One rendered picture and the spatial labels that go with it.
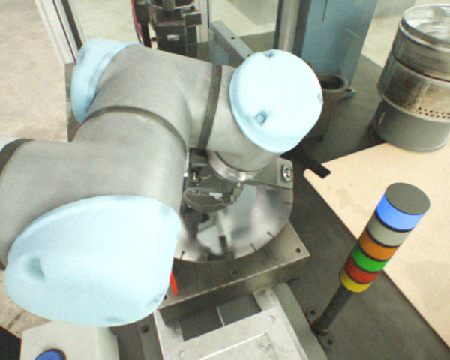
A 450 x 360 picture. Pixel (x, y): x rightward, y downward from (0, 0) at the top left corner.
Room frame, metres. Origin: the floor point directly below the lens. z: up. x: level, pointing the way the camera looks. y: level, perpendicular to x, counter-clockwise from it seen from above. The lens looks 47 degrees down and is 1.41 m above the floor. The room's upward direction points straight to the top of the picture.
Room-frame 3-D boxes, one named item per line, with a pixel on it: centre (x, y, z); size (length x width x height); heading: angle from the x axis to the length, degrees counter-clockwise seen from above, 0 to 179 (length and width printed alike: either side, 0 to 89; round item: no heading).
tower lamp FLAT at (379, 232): (0.22, -0.20, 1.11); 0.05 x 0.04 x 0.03; 110
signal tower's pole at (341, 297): (0.22, -0.20, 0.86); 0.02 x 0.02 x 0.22
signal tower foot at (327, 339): (0.22, -0.20, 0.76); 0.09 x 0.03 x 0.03; 20
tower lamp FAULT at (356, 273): (0.22, -0.20, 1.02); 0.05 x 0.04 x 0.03; 110
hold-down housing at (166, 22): (0.48, 0.08, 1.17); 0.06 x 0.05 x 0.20; 11
